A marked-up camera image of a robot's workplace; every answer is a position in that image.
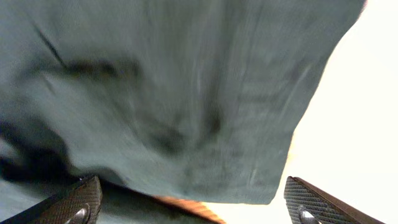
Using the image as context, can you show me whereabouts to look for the black shorts white waistband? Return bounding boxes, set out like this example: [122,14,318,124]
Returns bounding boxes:
[1,0,364,223]

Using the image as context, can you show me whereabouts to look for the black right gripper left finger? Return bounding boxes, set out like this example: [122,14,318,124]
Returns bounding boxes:
[1,175,103,224]

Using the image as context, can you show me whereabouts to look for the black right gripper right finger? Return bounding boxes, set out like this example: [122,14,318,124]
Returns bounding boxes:
[284,176,382,224]

